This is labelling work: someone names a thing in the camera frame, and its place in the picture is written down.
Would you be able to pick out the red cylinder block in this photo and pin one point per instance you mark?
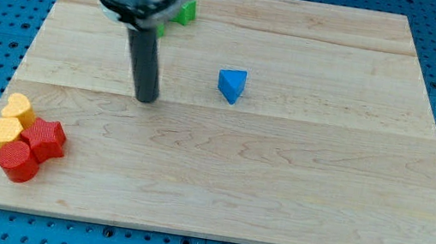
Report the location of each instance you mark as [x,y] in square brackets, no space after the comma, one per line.
[18,162]

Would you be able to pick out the yellow hexagon block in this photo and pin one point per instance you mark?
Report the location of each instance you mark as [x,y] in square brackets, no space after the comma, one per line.
[10,130]

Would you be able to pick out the green star block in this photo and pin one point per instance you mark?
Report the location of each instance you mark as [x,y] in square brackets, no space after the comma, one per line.
[186,14]

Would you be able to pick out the wooden board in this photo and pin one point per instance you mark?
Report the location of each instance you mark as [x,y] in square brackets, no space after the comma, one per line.
[332,141]

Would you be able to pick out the yellow heart block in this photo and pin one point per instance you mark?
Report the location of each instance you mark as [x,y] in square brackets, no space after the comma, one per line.
[20,107]

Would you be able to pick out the red star block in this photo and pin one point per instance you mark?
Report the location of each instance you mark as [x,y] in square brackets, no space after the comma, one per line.
[46,139]

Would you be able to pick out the blue triangle block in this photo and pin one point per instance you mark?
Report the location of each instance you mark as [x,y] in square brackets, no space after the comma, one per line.
[231,84]

